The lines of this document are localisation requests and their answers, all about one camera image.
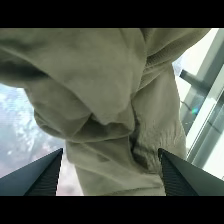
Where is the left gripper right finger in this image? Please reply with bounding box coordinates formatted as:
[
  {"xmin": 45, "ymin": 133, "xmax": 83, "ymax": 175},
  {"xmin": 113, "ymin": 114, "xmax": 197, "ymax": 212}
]
[{"xmin": 157, "ymin": 148, "xmax": 224, "ymax": 197}]

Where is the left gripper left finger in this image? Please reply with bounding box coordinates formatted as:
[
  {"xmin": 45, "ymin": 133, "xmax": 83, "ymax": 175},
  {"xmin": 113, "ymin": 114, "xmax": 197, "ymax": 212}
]
[{"xmin": 0, "ymin": 147, "xmax": 64, "ymax": 197}]

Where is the beige garment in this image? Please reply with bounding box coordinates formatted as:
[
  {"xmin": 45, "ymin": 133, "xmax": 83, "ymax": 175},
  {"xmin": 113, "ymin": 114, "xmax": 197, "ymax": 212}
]
[{"xmin": 0, "ymin": 27, "xmax": 212, "ymax": 197}]

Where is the silver frame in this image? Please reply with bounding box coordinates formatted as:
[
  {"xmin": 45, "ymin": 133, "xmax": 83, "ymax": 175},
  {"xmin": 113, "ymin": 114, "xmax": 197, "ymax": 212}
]
[{"xmin": 178, "ymin": 32, "xmax": 224, "ymax": 169}]

